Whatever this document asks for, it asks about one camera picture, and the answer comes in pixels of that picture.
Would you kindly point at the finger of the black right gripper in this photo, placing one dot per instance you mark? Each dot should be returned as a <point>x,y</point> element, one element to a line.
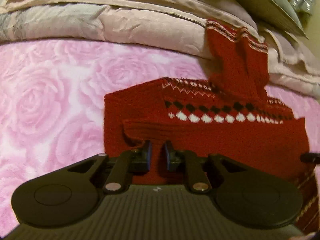
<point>312,158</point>

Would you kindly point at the red knitted patterned sweater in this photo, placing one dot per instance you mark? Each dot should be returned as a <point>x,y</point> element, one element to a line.
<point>230,113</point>

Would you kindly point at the beige folded quilt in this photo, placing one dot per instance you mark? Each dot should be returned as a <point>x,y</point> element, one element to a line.
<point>177,25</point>

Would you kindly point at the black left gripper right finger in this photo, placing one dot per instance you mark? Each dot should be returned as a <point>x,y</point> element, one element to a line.
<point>189,164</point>

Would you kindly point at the green cushion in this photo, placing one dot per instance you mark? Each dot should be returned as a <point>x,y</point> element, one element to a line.
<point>278,13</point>

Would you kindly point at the pink rose print bedsheet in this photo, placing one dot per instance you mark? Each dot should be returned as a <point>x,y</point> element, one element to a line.
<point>52,102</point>

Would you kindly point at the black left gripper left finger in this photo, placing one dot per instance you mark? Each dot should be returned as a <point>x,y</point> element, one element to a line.
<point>134,162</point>

